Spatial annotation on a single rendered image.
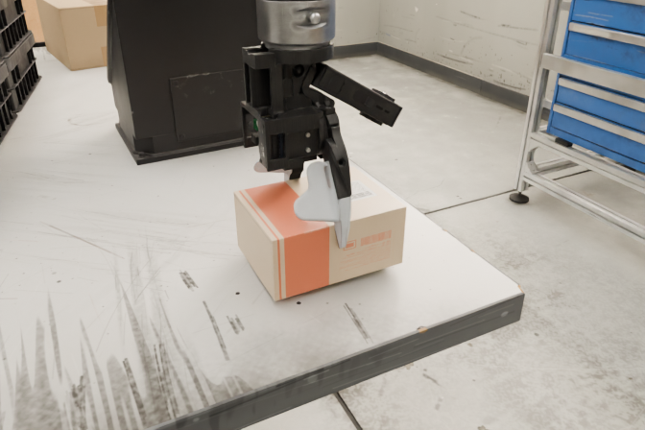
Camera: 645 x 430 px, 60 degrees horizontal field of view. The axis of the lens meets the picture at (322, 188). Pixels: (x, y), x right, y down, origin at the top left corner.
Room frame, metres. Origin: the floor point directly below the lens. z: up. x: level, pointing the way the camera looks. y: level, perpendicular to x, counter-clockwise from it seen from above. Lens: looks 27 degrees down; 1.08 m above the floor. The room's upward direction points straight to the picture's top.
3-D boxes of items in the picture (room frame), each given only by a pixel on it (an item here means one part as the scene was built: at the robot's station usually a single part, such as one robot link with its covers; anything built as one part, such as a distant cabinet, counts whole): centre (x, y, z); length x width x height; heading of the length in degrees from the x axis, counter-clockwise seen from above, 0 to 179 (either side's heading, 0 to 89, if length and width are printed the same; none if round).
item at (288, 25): (0.54, 0.02, 0.98); 0.08 x 0.08 x 0.05
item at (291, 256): (0.56, 0.01, 0.75); 0.16 x 0.12 x 0.07; 116
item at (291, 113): (0.54, 0.03, 0.90); 0.09 x 0.08 x 0.12; 116
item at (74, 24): (1.63, 0.66, 0.78); 0.30 x 0.22 x 0.16; 35
